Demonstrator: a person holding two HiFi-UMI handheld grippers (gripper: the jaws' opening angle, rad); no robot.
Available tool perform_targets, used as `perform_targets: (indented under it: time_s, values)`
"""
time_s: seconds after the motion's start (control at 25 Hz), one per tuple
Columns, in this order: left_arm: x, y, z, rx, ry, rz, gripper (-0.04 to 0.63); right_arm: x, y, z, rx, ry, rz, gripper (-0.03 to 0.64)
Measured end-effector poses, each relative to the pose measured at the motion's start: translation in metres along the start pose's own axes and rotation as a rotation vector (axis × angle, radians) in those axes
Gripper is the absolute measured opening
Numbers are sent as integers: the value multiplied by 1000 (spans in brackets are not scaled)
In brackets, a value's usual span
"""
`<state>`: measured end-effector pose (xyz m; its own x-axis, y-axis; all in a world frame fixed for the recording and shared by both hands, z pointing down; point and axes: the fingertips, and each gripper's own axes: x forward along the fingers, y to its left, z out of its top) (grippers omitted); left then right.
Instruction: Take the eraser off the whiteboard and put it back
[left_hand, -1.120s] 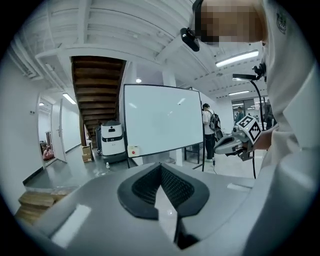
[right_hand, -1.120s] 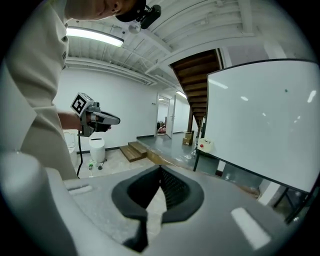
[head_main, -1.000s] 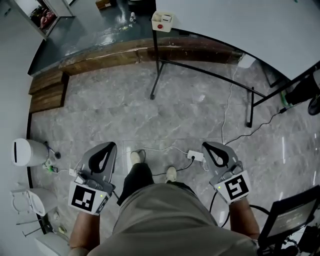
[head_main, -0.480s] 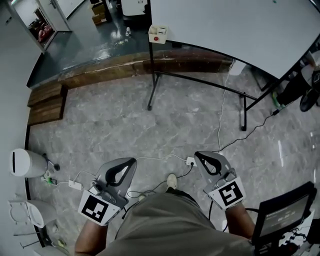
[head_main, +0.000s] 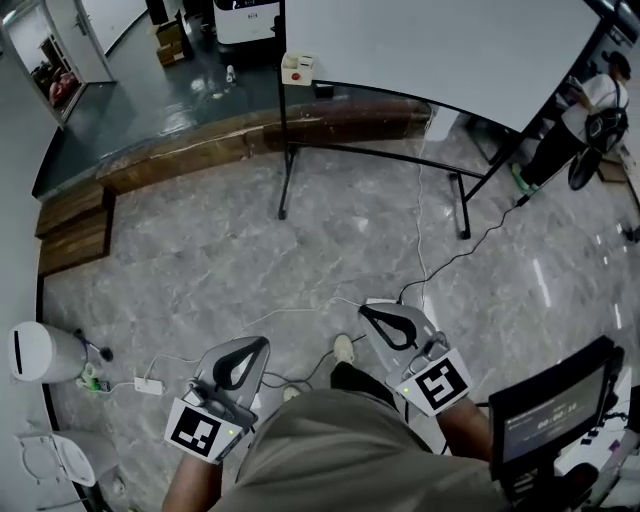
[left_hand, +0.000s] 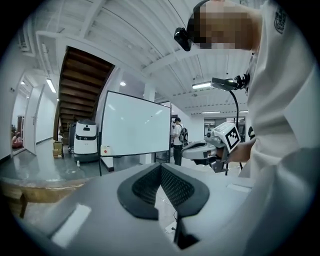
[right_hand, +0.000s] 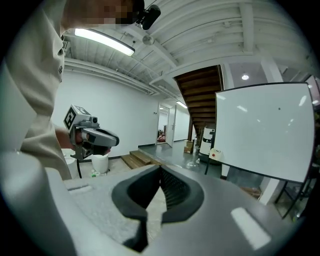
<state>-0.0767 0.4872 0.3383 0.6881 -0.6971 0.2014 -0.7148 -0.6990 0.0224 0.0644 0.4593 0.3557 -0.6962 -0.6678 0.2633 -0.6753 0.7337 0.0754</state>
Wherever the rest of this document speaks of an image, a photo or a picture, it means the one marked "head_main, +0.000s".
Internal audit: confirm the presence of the white eraser with red dot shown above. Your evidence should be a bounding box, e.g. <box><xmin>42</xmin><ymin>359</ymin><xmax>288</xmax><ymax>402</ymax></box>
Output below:
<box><xmin>280</xmin><ymin>51</ymin><xmax>318</xmax><ymax>87</ymax></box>

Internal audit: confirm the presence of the wooden step platform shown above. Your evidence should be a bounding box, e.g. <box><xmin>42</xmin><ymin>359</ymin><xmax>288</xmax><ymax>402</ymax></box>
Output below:
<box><xmin>33</xmin><ymin>97</ymin><xmax>434</xmax><ymax>277</ymax></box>

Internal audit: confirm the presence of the white door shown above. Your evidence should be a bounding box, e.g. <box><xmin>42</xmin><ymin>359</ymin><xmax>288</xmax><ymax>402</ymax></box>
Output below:
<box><xmin>45</xmin><ymin>0</ymin><xmax>117</xmax><ymax>87</ymax></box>

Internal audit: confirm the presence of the white lidded bin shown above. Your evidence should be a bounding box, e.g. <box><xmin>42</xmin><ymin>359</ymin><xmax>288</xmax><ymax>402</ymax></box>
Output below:
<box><xmin>13</xmin><ymin>429</ymin><xmax>97</xmax><ymax>489</ymax></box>

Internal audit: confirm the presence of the white machine with black panel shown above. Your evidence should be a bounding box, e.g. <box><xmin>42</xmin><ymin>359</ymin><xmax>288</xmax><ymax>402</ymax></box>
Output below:
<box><xmin>213</xmin><ymin>0</ymin><xmax>282</xmax><ymax>47</ymax></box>

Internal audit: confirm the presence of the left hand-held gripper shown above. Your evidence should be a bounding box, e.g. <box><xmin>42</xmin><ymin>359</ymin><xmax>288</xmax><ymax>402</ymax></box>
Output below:
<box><xmin>163</xmin><ymin>336</ymin><xmax>272</xmax><ymax>466</ymax></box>

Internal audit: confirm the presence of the cardboard box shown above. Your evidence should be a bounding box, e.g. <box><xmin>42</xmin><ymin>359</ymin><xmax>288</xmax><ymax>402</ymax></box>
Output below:
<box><xmin>154</xmin><ymin>20</ymin><xmax>183</xmax><ymax>47</ymax></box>
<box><xmin>155</xmin><ymin>42</ymin><xmax>185</xmax><ymax>67</ymax></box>

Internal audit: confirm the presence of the person's left forearm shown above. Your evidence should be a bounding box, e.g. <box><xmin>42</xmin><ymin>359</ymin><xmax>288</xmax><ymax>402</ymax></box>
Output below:
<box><xmin>161</xmin><ymin>451</ymin><xmax>222</xmax><ymax>512</ymax></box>

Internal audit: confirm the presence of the green and white plug cluster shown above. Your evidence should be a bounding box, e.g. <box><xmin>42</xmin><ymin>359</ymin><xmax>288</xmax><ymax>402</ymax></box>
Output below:
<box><xmin>74</xmin><ymin>363</ymin><xmax>112</xmax><ymax>395</ymax></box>

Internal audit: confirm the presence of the black metal whiteboard stand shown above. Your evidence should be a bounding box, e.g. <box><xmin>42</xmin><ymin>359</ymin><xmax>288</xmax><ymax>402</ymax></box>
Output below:
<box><xmin>276</xmin><ymin>0</ymin><xmax>619</xmax><ymax>241</ymax></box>

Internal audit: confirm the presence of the flat cardboard sheet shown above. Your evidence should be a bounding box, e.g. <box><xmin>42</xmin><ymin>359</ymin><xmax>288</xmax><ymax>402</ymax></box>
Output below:
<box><xmin>596</xmin><ymin>153</ymin><xmax>630</xmax><ymax>184</ymax></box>

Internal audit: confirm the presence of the red bag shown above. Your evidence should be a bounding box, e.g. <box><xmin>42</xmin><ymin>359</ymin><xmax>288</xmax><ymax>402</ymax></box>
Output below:
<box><xmin>47</xmin><ymin>71</ymin><xmax>82</xmax><ymax>108</ymax></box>

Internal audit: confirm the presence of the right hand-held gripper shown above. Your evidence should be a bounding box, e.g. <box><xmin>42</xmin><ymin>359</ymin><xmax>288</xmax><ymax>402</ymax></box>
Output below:
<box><xmin>358</xmin><ymin>301</ymin><xmax>474</xmax><ymax>418</ymax></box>

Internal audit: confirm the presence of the person's black trouser leg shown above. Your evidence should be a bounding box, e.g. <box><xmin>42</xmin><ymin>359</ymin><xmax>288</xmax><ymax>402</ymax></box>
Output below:
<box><xmin>329</xmin><ymin>360</ymin><xmax>402</xmax><ymax>409</ymax></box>

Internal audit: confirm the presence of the white power strip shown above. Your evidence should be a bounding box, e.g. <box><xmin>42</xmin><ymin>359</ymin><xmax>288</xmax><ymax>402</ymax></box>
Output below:
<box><xmin>133</xmin><ymin>376</ymin><xmax>166</xmax><ymax>397</ymax></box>

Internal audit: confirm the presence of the black monitor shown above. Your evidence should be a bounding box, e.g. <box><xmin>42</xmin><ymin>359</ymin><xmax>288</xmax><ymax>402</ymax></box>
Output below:
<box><xmin>488</xmin><ymin>335</ymin><xmax>626</xmax><ymax>484</ymax></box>

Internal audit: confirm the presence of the person's right forearm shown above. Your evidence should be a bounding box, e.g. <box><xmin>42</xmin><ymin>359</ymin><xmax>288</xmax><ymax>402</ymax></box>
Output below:
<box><xmin>436</xmin><ymin>396</ymin><xmax>495</xmax><ymax>462</ymax></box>

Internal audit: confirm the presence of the black cable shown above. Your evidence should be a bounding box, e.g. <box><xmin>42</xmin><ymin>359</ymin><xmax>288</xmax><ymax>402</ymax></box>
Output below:
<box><xmin>397</xmin><ymin>193</ymin><xmax>532</xmax><ymax>304</ymax></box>

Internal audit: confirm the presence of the person's khaki shirt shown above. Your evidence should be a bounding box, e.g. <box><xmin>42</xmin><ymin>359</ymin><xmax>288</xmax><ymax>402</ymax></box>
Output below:
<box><xmin>212</xmin><ymin>388</ymin><xmax>507</xmax><ymax>512</ymax></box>

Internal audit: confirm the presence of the white cylindrical bin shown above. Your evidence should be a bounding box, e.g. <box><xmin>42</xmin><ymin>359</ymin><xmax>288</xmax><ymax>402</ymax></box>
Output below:
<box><xmin>6</xmin><ymin>320</ymin><xmax>89</xmax><ymax>385</ymax></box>

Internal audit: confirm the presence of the large whiteboard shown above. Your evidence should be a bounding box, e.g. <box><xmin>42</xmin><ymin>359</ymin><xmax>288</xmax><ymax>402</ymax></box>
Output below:
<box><xmin>283</xmin><ymin>0</ymin><xmax>609</xmax><ymax>134</ymax></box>

